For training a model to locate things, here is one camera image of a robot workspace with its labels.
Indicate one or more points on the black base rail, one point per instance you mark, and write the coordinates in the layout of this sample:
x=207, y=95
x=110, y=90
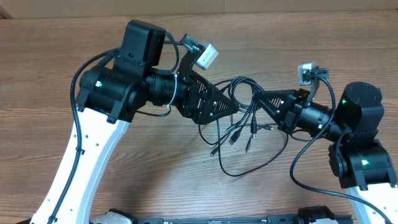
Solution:
x=113, y=217

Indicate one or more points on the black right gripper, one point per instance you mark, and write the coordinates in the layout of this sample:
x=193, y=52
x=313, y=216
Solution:
x=286, y=120

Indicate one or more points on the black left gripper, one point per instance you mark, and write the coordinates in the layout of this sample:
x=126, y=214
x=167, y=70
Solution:
x=202, y=115

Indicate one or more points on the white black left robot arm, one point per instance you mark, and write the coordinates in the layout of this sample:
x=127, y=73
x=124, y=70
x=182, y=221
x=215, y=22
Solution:
x=105, y=94

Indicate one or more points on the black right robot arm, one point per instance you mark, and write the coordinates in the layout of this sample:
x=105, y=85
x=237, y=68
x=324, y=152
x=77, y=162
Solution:
x=362, y=165

